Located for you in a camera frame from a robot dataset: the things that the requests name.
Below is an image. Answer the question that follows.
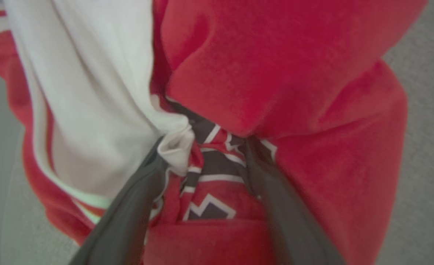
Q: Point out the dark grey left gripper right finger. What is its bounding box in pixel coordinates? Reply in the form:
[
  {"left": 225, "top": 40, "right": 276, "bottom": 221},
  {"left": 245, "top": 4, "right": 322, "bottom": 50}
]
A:
[{"left": 244, "top": 135, "right": 346, "bottom": 265}]

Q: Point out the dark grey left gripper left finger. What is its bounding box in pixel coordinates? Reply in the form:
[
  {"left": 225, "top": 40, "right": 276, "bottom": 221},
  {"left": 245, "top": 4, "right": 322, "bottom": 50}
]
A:
[{"left": 69, "top": 137, "right": 170, "bottom": 265}]

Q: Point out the red white jersey shirt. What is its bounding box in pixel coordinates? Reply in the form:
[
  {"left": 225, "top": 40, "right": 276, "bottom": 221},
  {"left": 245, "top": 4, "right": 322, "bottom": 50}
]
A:
[{"left": 0, "top": 0, "right": 429, "bottom": 265}]

